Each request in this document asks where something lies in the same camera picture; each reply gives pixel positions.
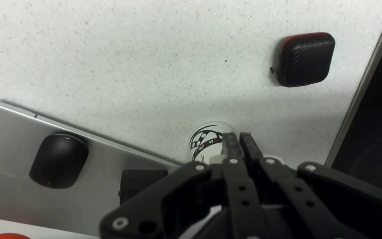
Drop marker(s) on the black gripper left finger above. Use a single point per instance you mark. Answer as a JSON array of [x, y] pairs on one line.
[[169, 207]]

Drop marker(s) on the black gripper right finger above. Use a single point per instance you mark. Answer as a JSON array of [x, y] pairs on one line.
[[327, 203]]

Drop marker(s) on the white red patterned mug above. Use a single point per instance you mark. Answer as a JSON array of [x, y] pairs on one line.
[[207, 141]]

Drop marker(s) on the black induction cooktop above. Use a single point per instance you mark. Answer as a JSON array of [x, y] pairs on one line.
[[357, 149]]

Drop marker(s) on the black computer mouse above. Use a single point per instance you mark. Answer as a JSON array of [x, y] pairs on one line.
[[59, 161]]

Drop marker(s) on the silver laptop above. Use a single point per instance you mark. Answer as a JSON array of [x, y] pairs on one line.
[[76, 208]]

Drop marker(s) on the orange white bottle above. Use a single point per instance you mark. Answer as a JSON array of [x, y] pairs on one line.
[[11, 235]]

